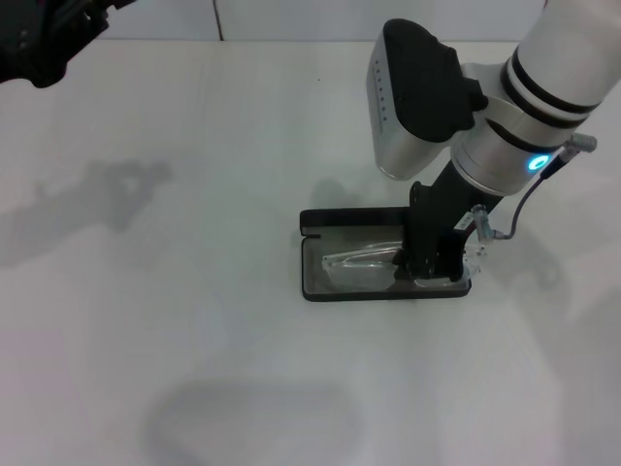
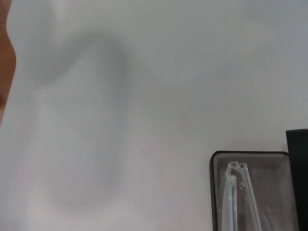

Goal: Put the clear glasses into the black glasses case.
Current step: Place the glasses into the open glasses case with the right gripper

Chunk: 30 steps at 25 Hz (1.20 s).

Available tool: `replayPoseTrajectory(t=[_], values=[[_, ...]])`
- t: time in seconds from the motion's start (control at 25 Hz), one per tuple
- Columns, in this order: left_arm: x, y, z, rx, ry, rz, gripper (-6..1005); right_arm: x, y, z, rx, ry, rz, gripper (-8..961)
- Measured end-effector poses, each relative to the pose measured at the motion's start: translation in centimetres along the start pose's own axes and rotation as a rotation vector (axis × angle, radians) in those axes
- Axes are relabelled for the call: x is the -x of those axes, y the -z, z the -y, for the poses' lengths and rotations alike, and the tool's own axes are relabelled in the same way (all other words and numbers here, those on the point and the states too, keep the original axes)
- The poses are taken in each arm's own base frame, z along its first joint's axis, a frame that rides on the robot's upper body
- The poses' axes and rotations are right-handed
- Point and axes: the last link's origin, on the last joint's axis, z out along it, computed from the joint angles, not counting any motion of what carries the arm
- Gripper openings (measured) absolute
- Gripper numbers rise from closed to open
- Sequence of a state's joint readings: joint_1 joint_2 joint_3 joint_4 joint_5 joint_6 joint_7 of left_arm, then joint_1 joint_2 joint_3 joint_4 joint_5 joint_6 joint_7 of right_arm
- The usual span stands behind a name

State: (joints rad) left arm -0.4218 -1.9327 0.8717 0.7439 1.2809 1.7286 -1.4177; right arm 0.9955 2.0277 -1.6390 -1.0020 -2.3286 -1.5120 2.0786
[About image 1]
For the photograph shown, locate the clear plastic glasses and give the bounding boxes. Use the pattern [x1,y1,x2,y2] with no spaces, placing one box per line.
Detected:
[319,240,487,293]

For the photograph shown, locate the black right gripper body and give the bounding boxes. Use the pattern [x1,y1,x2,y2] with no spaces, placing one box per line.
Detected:
[400,160,506,251]

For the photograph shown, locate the black glasses case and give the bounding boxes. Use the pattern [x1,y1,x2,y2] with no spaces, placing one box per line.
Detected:
[299,206,473,303]

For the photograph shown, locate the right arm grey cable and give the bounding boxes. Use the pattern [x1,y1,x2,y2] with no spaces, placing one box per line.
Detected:
[469,133,599,245]

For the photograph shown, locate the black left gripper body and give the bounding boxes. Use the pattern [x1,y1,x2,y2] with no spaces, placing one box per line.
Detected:
[0,0,106,89]

